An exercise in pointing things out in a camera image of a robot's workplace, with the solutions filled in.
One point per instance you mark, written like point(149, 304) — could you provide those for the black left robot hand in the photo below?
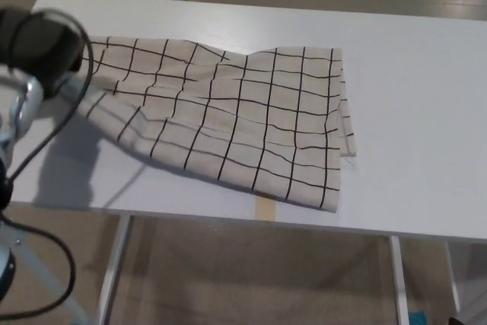
point(42, 47)

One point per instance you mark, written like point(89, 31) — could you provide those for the white towel with black grid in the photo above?
point(236, 119)

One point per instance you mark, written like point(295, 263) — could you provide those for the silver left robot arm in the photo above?
point(28, 102)

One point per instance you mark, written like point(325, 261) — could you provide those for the white metal table leg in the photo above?
point(452, 275)
point(116, 268)
point(399, 283)

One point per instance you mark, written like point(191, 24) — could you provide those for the beige masking tape strip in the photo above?
point(265, 209)

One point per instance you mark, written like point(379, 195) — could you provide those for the teal object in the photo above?
point(417, 319)

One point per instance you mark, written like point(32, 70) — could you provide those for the grey metal frame bar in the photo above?
point(45, 280)

